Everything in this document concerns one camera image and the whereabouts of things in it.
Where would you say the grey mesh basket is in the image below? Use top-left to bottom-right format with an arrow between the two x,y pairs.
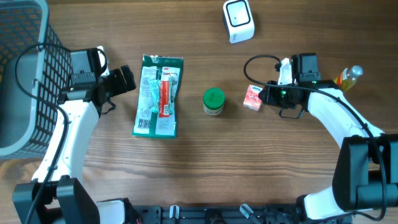
1,0 -> 73,159

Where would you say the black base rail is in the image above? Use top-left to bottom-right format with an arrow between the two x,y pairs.
134,203 -> 353,224

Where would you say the red white small packet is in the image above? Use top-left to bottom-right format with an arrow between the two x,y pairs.
159,71 -> 174,118

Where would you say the teal white small packet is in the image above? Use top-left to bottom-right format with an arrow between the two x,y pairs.
149,79 -> 160,113

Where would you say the red Kleenex tissue pack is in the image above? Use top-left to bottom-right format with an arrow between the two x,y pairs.
243,85 -> 262,111

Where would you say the yellow dish soap bottle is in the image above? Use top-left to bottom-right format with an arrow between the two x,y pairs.
334,65 -> 363,92

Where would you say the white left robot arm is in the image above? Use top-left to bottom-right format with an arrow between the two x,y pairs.
12,65 -> 142,223

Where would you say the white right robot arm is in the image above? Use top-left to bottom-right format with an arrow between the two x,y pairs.
259,80 -> 397,223

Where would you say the green lid jar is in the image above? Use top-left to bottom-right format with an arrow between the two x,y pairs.
203,88 -> 225,116

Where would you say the green 3M gloves package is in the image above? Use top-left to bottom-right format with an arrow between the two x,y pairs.
132,55 -> 183,139

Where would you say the white barcode scanner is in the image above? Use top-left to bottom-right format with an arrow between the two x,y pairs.
223,0 -> 255,44

